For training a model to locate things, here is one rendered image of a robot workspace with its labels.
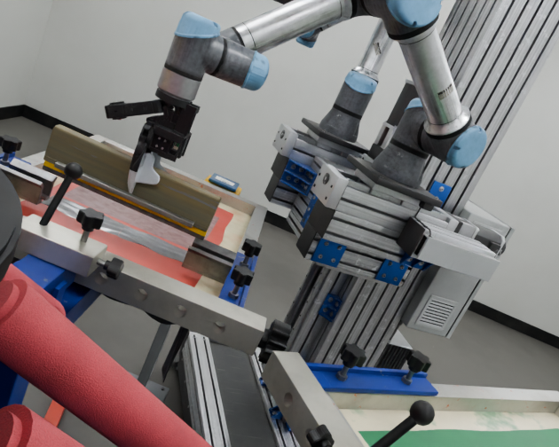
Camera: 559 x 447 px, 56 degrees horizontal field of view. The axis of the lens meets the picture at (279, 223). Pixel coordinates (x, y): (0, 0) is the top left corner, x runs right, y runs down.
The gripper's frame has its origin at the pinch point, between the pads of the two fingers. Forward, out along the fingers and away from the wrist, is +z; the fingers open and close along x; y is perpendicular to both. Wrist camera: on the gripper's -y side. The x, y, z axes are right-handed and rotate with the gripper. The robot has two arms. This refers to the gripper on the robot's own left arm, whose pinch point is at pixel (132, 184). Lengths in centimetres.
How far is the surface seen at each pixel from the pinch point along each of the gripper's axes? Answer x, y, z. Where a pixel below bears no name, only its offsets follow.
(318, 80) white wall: 367, 34, -26
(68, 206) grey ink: 6.4, -13.0, 12.9
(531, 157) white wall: 367, 230, -39
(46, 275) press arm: -36.4, 1.6, 4.9
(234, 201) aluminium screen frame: 56, 18, 12
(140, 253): 0.0, 6.4, 13.6
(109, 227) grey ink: 4.8, -2.7, 13.1
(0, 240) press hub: -81, 14, -23
